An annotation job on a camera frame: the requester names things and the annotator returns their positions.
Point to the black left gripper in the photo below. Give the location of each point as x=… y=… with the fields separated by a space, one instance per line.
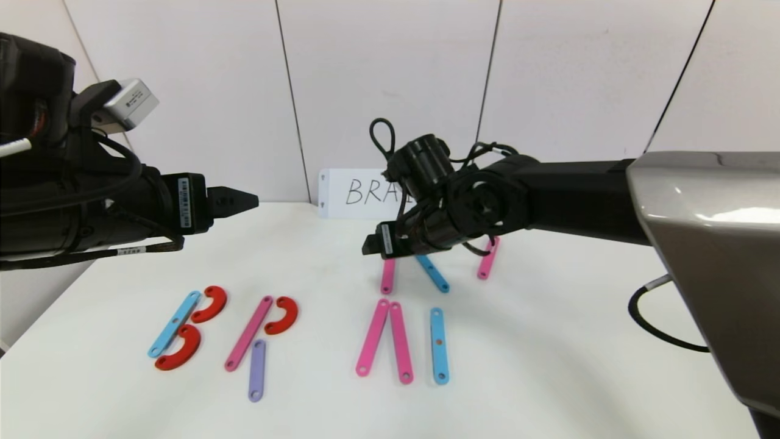
x=190 y=202

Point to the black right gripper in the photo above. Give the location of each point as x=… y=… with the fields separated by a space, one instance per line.
x=386 y=239

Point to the long pink bar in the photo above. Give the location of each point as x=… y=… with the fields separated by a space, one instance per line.
x=372 y=337
x=400 y=341
x=248 y=334
x=387 y=277

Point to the small red arc piece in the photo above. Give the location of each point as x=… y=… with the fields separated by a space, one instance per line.
x=289 y=314

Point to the short purple bar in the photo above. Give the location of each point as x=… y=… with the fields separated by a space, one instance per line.
x=257 y=372

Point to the black and orange left arm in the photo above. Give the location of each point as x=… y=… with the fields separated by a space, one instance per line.
x=55 y=183

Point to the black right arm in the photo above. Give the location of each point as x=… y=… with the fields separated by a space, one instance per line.
x=609 y=195

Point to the white sign card reading BRAIN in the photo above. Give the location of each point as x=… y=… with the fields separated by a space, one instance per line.
x=341 y=195

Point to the short blue bar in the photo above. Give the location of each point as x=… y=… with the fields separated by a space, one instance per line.
x=436 y=277

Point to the medium red arc piece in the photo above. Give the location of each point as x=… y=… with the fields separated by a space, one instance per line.
x=218 y=302

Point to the short pink bar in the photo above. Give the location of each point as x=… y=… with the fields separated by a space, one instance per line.
x=485 y=268

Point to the long blue bar orange dot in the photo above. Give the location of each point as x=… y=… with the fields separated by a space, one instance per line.
x=439 y=360

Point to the long plain blue bar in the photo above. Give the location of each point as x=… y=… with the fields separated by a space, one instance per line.
x=173 y=324

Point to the large red arc piece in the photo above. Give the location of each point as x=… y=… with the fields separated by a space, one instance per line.
x=191 y=352

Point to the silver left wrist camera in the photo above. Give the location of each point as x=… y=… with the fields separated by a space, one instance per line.
x=131 y=103

